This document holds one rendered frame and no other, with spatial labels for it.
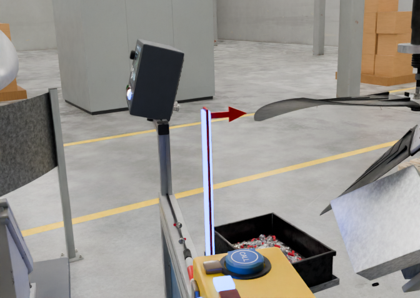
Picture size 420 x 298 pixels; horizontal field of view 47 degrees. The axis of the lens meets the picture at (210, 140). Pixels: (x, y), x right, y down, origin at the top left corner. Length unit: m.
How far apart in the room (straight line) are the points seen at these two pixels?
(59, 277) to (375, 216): 0.51
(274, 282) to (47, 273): 0.45
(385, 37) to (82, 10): 5.12
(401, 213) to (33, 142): 1.98
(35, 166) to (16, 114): 0.29
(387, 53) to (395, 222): 8.23
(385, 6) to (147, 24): 4.35
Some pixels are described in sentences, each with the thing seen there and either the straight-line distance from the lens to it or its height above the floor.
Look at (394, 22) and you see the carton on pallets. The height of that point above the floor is 1.05.
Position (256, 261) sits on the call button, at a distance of 0.51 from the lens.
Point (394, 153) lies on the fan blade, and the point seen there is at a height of 1.06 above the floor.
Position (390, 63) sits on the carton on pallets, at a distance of 8.93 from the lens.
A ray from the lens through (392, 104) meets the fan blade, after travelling 0.76.
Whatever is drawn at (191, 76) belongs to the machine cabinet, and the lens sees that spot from 7.31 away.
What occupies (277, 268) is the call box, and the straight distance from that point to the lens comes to 0.52.
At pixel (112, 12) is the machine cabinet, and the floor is 1.34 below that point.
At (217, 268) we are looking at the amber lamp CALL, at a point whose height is 1.08.
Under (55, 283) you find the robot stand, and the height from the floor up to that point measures 0.93.
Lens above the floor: 1.33
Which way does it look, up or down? 15 degrees down
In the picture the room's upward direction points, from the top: 2 degrees counter-clockwise
